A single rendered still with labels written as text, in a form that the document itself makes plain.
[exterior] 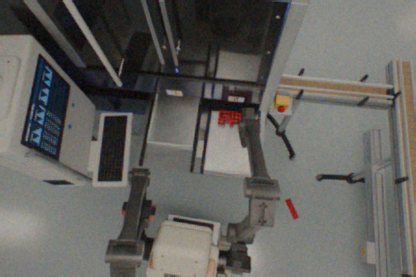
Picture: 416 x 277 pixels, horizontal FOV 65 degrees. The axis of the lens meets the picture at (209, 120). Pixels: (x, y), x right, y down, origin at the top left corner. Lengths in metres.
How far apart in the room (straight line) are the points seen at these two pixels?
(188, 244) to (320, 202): 1.68
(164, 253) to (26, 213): 1.94
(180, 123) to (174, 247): 0.84
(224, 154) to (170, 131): 0.34
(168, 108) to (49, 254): 1.57
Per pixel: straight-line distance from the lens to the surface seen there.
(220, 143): 1.84
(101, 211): 2.82
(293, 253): 2.71
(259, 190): 1.04
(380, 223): 2.32
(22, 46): 1.54
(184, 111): 1.92
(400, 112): 2.11
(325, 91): 1.97
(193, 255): 1.27
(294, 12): 1.17
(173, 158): 1.84
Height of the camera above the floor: 2.65
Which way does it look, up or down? 69 degrees down
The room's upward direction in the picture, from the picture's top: 4 degrees counter-clockwise
